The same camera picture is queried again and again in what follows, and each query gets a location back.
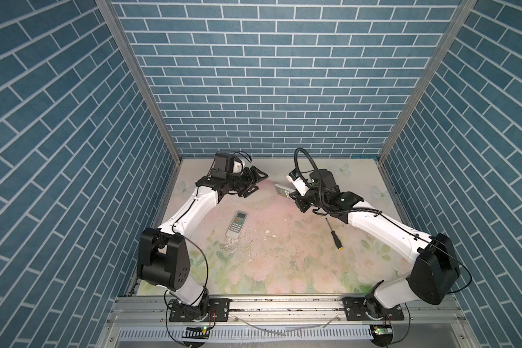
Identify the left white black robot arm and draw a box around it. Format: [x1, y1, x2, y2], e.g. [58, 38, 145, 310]
[136, 166, 268, 307]

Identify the black mounting plate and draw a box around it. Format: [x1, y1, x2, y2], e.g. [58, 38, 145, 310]
[341, 297, 405, 321]
[168, 298, 231, 323]

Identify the aluminium corner post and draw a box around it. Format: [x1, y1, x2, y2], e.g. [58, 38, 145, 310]
[96, 0, 182, 165]
[377, 0, 477, 167]

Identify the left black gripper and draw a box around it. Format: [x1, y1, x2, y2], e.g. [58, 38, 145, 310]
[224, 165, 268, 197]

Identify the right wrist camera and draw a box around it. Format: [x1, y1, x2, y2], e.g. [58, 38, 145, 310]
[287, 169, 310, 197]

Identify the white remote control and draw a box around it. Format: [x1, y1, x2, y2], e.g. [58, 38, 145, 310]
[226, 210, 248, 239]
[273, 184, 293, 199]

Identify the black yellow screwdriver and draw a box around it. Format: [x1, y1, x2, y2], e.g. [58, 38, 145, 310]
[326, 218, 343, 250]

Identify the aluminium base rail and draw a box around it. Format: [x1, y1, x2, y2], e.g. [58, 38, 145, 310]
[98, 294, 478, 347]

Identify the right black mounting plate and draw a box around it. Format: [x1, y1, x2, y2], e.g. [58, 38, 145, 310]
[341, 297, 405, 321]

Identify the right aluminium corner post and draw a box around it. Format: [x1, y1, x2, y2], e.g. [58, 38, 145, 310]
[377, 0, 477, 167]

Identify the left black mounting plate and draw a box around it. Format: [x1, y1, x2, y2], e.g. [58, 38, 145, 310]
[168, 298, 231, 323]

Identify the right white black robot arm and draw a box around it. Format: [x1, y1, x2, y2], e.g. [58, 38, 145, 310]
[289, 188, 463, 319]

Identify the left aluminium corner post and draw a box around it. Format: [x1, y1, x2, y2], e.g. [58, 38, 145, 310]
[96, 0, 182, 165]

